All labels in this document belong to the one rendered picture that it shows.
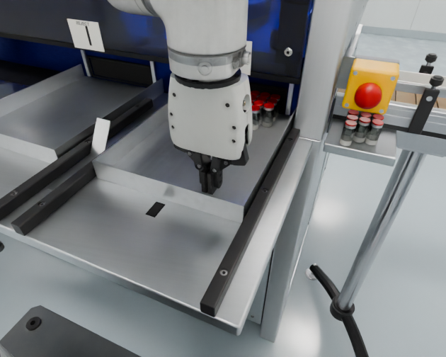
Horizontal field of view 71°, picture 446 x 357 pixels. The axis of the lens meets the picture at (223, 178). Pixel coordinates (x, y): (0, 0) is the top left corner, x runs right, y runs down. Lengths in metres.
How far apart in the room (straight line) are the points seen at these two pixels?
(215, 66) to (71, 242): 0.30
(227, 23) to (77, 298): 1.35
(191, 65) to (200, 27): 0.04
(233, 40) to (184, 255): 0.26
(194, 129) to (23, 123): 0.48
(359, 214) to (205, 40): 1.61
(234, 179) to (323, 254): 1.12
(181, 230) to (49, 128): 0.41
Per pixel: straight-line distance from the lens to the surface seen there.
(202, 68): 0.33
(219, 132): 0.37
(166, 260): 0.42
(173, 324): 1.36
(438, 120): 0.74
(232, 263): 0.38
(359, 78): 0.58
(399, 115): 0.73
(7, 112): 0.86
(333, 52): 0.58
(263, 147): 0.60
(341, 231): 1.72
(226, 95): 0.35
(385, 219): 0.94
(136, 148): 0.62
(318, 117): 0.62
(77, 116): 0.77
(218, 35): 0.32
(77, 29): 0.82
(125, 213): 0.49
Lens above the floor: 1.21
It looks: 39 degrees down
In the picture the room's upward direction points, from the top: straight up
